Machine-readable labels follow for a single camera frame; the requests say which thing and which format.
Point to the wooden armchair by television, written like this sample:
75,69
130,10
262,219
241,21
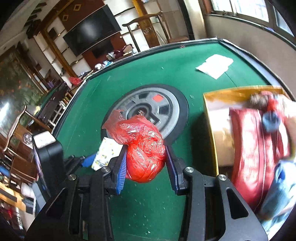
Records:
150,34

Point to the black flat television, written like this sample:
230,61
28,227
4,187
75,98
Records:
96,27

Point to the red plastic bag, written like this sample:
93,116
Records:
146,152

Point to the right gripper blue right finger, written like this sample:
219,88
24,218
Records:
175,167

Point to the blue red cloth bundle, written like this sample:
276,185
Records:
272,114

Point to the yellow cardboard box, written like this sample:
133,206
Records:
216,108

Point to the white tissue packet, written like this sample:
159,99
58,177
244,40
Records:
215,66

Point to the red leather bag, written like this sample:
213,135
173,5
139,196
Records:
257,153

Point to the round mahjong table console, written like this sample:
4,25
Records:
163,105

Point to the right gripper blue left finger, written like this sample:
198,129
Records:
118,172

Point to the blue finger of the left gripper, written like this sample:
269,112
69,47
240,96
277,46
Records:
88,161

